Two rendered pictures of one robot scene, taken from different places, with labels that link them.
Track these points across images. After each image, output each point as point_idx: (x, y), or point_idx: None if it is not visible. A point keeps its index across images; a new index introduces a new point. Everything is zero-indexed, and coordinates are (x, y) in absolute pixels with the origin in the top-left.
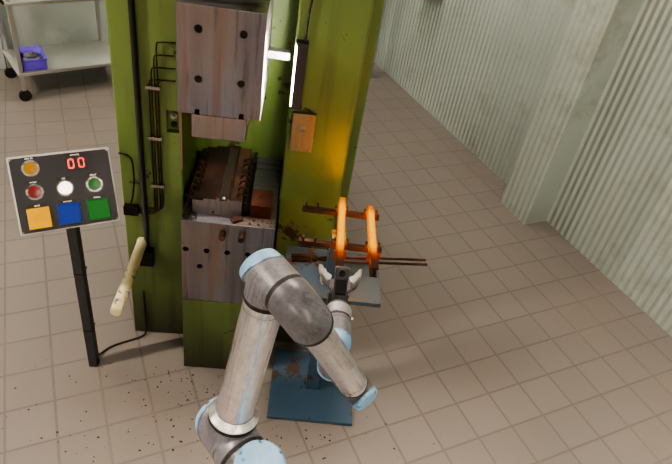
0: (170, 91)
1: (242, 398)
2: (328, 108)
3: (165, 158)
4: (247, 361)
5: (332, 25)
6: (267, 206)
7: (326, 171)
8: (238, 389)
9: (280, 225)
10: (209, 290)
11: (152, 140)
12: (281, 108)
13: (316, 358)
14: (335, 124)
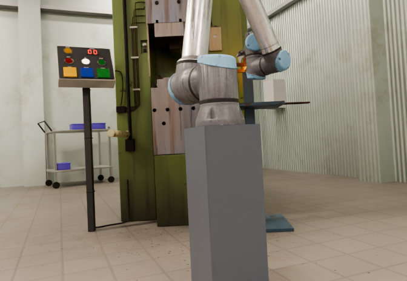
0: (142, 28)
1: (197, 31)
2: (226, 23)
3: (140, 71)
4: None
5: None
6: None
7: None
8: (194, 23)
9: None
10: (171, 144)
11: (133, 60)
12: None
13: None
14: (232, 32)
